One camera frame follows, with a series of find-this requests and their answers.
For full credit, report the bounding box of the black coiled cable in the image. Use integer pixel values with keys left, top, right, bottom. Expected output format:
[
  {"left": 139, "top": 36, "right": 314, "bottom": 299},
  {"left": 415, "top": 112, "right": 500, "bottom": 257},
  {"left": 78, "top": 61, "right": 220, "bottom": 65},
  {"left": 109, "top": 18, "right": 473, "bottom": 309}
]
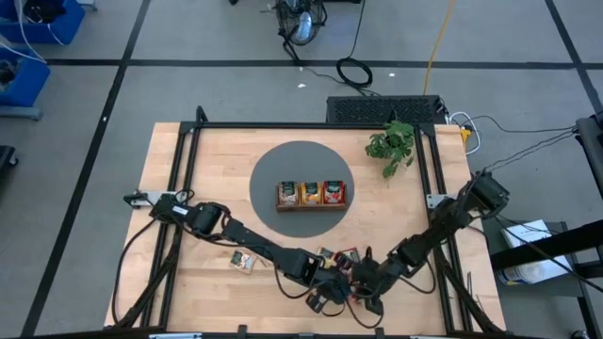
[{"left": 334, "top": 0, "right": 375, "bottom": 90}]

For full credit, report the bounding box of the red strawberry tea packet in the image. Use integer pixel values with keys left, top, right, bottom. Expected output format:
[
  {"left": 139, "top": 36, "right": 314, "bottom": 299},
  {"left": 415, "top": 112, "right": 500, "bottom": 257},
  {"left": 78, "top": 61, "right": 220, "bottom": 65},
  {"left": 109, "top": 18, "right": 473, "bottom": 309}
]
[
  {"left": 334, "top": 247, "right": 363, "bottom": 267},
  {"left": 323, "top": 180, "right": 346, "bottom": 205}
]

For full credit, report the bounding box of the black floor fan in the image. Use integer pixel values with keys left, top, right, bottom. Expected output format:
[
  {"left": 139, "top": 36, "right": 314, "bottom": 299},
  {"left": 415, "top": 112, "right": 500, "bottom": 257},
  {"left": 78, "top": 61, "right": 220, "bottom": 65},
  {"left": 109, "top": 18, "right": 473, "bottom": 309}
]
[{"left": 274, "top": 0, "right": 330, "bottom": 65}]

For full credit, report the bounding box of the black computer case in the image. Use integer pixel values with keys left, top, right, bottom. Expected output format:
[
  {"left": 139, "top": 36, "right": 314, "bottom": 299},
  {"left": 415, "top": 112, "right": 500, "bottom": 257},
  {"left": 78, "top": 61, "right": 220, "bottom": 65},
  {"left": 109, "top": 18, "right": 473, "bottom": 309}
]
[{"left": 326, "top": 94, "right": 447, "bottom": 126}]

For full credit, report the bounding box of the black side cart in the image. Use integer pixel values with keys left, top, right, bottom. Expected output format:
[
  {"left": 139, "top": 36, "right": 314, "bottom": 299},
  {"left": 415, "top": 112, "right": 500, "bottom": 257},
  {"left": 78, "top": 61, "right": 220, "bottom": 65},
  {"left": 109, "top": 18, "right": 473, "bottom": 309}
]
[{"left": 489, "top": 220, "right": 603, "bottom": 302}]

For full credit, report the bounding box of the black arm base cable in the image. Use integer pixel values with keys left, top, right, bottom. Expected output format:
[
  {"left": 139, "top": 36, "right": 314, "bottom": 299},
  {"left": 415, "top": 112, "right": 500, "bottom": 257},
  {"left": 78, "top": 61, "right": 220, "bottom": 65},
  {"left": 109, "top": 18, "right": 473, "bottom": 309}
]
[{"left": 111, "top": 220, "right": 159, "bottom": 327}]

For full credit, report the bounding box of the green plant in white pot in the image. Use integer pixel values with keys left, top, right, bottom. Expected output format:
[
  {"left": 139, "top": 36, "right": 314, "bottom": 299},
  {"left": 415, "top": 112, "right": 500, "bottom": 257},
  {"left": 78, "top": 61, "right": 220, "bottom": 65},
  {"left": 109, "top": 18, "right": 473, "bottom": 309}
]
[{"left": 365, "top": 120, "right": 416, "bottom": 179}]

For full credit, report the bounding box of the grey round mat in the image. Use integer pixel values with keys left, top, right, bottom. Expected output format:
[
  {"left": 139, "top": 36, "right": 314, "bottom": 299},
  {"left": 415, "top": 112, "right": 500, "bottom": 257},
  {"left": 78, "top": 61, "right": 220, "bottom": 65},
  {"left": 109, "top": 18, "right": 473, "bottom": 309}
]
[{"left": 248, "top": 139, "right": 355, "bottom": 239}]

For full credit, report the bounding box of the yellow hanging cable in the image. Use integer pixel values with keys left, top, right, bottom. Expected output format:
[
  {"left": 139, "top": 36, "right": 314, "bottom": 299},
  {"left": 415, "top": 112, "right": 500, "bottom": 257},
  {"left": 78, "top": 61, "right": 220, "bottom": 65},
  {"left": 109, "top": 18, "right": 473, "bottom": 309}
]
[{"left": 422, "top": 0, "right": 457, "bottom": 96}]

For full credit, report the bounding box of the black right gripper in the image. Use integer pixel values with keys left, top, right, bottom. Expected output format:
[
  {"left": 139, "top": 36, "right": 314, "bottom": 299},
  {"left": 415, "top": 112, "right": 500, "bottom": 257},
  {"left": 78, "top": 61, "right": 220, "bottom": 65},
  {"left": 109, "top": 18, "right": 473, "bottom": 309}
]
[{"left": 352, "top": 245, "right": 386, "bottom": 315}]

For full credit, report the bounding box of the black aluminium table frame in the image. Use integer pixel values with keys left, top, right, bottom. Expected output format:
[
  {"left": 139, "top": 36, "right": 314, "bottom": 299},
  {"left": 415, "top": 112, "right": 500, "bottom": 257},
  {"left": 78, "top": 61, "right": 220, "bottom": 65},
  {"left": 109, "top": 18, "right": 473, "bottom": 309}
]
[{"left": 104, "top": 105, "right": 508, "bottom": 336}]

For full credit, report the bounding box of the white printed box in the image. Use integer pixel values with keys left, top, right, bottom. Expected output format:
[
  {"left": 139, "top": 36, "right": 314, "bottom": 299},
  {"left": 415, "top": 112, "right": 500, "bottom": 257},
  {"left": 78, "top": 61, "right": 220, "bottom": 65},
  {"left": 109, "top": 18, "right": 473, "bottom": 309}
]
[{"left": 497, "top": 218, "right": 574, "bottom": 286}]

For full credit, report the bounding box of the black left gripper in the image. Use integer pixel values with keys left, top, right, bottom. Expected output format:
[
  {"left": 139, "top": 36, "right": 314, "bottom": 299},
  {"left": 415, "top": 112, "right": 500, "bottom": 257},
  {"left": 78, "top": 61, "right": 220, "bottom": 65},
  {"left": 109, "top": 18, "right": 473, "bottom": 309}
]
[{"left": 304, "top": 263, "right": 352, "bottom": 315}]

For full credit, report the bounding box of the blue storage bin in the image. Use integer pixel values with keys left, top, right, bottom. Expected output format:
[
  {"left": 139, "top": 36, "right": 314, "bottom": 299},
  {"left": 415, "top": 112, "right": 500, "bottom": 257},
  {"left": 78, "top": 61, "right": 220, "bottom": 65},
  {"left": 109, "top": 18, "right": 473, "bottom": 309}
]
[
  {"left": 0, "top": 45, "right": 52, "bottom": 108},
  {"left": 0, "top": 0, "right": 87, "bottom": 46}
]

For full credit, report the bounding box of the wooden tea box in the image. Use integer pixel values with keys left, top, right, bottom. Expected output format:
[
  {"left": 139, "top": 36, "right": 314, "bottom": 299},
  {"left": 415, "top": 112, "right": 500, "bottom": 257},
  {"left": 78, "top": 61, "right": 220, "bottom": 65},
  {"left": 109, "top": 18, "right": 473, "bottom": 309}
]
[{"left": 274, "top": 180, "right": 349, "bottom": 214}]

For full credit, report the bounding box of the white cable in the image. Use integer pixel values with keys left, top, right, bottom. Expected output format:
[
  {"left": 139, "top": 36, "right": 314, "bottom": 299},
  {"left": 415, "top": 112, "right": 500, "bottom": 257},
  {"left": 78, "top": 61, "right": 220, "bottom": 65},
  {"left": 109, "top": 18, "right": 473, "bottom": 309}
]
[{"left": 447, "top": 111, "right": 482, "bottom": 156}]

